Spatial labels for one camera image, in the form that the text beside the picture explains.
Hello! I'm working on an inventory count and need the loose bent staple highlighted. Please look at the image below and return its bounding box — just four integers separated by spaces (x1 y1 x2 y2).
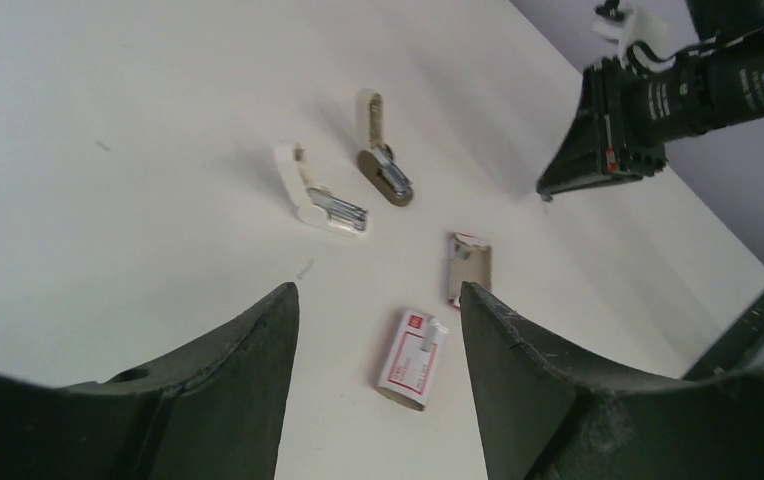
296 259 315 280

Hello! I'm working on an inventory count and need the cardboard staple box tray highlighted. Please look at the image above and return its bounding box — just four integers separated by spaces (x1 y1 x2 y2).
447 232 493 309

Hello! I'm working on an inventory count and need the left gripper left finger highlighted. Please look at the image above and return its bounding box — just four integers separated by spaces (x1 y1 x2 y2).
0 282 300 479

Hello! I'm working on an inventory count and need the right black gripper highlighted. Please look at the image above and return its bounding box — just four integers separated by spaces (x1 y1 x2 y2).
536 58 667 202

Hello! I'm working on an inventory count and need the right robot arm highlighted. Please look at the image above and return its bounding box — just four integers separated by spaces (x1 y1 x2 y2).
536 1 764 201

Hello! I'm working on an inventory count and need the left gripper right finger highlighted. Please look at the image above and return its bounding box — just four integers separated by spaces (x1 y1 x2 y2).
460 282 764 479

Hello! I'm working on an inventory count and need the red white staple box sleeve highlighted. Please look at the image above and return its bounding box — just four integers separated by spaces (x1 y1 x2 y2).
375 309 449 412

